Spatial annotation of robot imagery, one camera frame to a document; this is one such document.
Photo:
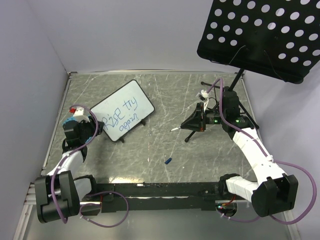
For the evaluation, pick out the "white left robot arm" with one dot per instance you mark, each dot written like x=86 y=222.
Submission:
x=57 y=194

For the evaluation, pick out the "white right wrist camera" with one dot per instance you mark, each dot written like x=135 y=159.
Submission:
x=202 y=95

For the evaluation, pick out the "blue studded building plate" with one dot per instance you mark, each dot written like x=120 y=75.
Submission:
x=69 y=123

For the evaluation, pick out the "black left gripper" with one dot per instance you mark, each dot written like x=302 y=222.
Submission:
x=92 y=124

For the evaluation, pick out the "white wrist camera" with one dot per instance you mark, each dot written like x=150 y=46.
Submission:
x=202 y=95
x=79 y=114

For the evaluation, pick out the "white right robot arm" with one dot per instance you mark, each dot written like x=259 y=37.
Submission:
x=273 y=191

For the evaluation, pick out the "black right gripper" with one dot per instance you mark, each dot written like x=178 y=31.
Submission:
x=195 y=122

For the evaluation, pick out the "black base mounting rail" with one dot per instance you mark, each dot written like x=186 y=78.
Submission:
x=114 y=197

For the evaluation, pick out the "blue marker cap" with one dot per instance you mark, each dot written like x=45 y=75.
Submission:
x=168 y=161

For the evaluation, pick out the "black perforated music stand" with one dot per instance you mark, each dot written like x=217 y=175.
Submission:
x=275 y=38

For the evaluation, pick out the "small black-framed whiteboard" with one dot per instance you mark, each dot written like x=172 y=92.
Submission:
x=123 y=110

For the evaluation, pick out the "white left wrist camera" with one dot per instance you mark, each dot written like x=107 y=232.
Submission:
x=79 y=114

